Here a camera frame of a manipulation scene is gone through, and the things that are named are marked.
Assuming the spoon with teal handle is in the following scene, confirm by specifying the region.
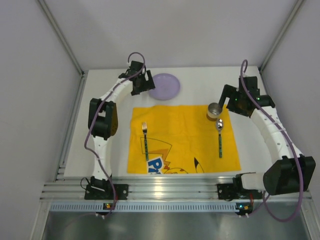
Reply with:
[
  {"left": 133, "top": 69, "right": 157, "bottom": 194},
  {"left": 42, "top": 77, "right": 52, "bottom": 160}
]
[{"left": 215, "top": 118, "right": 224, "bottom": 158}]

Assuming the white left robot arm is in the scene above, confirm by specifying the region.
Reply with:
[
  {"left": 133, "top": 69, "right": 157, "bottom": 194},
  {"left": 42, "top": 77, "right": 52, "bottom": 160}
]
[{"left": 84, "top": 60, "right": 155, "bottom": 184}]

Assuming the aluminium mounting rail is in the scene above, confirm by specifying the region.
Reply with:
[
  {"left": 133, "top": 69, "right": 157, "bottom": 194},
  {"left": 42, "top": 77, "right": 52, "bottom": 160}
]
[{"left": 39, "top": 175, "right": 312, "bottom": 201}]

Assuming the purple plastic plate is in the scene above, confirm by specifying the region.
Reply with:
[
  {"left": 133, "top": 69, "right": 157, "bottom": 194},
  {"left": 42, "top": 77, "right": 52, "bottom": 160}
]
[{"left": 148, "top": 73, "right": 181, "bottom": 101}]

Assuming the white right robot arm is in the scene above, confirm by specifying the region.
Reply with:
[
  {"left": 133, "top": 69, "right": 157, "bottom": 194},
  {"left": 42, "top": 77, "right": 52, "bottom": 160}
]
[{"left": 218, "top": 76, "right": 316, "bottom": 196}]

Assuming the metal cup with brown base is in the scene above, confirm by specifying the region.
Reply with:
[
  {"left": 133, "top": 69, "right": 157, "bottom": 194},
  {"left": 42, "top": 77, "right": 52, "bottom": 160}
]
[{"left": 206, "top": 102, "right": 223, "bottom": 122}]

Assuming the black right arm base bracket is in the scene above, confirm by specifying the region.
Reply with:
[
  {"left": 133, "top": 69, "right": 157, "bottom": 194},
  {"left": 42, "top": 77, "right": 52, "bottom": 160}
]
[{"left": 216, "top": 183, "right": 262, "bottom": 202}]

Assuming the yellow cartoon print cloth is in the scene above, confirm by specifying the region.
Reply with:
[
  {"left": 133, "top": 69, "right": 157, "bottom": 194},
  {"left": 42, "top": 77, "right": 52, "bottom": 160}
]
[{"left": 127, "top": 105, "right": 241, "bottom": 175}]

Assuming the perforated grey cable duct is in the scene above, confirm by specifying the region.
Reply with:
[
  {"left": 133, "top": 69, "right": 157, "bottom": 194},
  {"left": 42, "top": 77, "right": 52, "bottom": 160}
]
[{"left": 50, "top": 201, "right": 252, "bottom": 213}]

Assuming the black left arm base bracket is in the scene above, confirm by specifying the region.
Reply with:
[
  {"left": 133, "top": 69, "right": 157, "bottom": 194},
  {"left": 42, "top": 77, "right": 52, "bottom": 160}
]
[{"left": 84, "top": 184, "right": 129, "bottom": 200}]

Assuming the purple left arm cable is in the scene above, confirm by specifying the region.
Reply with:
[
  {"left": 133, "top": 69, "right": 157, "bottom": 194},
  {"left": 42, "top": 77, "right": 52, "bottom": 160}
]
[{"left": 84, "top": 51, "right": 146, "bottom": 219}]

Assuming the fork with teal handle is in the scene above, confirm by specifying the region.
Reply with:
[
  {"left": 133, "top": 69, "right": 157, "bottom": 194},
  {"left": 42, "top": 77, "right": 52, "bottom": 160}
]
[{"left": 142, "top": 122, "right": 149, "bottom": 162}]

